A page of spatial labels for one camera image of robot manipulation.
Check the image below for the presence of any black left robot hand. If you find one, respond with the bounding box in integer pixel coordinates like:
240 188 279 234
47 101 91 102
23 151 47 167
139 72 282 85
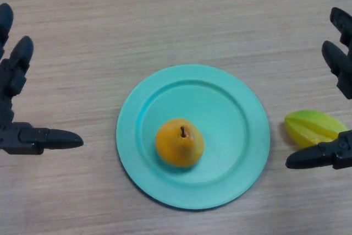
0 3 84 155

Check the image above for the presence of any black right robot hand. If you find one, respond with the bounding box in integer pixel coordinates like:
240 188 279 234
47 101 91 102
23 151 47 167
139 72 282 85
285 7 352 170

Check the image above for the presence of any yellow pear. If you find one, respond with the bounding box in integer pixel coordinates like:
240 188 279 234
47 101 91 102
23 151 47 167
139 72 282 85
155 118 205 168

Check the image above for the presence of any green round plate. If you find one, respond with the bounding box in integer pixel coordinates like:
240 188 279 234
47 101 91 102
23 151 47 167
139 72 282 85
116 63 271 210

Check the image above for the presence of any yellow-green starfruit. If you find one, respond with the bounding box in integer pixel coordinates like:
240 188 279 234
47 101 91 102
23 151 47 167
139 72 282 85
284 110 349 149

